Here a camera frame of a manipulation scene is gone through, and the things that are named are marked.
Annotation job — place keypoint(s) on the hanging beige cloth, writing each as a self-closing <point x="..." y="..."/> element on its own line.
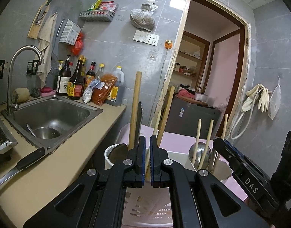
<point x="45" y="37"/>

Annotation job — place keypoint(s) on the grey cabinet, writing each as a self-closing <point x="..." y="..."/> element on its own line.
<point x="183" y="118"/>

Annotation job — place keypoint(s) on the yellow capped bottle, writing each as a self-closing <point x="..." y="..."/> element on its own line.
<point x="100" y="71"/>

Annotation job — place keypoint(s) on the wooden utensil handle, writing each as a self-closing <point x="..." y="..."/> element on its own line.
<point x="165" y="116"/>

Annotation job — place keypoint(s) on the metal bowl in sink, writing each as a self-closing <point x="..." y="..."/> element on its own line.
<point x="46" y="133"/>

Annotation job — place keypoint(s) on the grey wall shelf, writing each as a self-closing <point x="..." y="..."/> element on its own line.
<point x="97" y="16"/>

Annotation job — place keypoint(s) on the wooden shelf unit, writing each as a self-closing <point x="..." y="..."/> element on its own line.
<point x="190" y="61"/>

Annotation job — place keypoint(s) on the small dark sauce bottle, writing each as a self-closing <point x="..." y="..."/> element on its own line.
<point x="90" y="75"/>

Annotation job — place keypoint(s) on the metal spoon in holder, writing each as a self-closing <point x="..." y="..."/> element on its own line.
<point x="118" y="153"/>

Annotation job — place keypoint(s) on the white box on wall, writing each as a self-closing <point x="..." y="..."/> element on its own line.
<point x="70" y="33"/>

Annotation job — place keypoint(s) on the white wall switch panel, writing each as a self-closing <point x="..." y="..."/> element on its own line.
<point x="146" y="37"/>

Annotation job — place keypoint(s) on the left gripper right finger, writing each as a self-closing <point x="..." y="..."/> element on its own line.
<point x="198" y="198"/>

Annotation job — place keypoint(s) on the white seasoning packet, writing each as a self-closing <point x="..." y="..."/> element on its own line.
<point x="95" y="84"/>

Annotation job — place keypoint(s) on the metal ladle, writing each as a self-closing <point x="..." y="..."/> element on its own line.
<point x="199" y="154"/>

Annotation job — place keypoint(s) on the stainless steel sink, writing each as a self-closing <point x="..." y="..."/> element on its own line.
<point x="64" y="115"/>

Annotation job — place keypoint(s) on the red plastic bag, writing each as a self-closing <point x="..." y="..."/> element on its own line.
<point x="78" y="46"/>

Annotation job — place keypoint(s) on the hanging wooden board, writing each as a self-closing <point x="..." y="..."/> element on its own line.
<point x="38" y="20"/>

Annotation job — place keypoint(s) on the long wooden spoon handle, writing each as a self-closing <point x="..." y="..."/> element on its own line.
<point x="133" y="122"/>

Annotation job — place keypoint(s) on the cream rubber gloves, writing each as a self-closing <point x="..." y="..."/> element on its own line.
<point x="258" y="93"/>

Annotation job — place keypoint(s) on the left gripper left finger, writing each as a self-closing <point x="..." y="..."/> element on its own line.
<point x="95" y="199"/>

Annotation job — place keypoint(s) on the pink floral tablecloth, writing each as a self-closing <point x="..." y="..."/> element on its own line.
<point x="176" y="143"/>

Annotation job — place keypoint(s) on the dark wine bottle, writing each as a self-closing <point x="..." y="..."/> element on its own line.
<point x="63" y="78"/>

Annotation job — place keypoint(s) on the hanging clear plastic bag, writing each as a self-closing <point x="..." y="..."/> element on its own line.
<point x="274" y="102"/>

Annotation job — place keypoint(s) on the red chili powder bag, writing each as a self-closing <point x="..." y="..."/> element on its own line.
<point x="102" y="90"/>

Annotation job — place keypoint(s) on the large dark oil jug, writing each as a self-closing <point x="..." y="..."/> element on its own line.
<point x="116" y="94"/>

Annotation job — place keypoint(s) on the orange wall hook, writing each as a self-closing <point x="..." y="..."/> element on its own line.
<point x="168" y="44"/>

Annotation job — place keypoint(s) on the brown sponge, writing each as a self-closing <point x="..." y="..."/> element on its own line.
<point x="20" y="95"/>

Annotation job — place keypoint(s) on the black handled knife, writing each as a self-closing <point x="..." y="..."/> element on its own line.
<point x="24" y="163"/>

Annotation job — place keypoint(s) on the soy sauce bottle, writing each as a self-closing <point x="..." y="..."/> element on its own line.
<point x="76" y="82"/>

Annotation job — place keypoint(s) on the white plastic utensil holder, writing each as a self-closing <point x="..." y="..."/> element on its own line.
<point x="151" y="207"/>

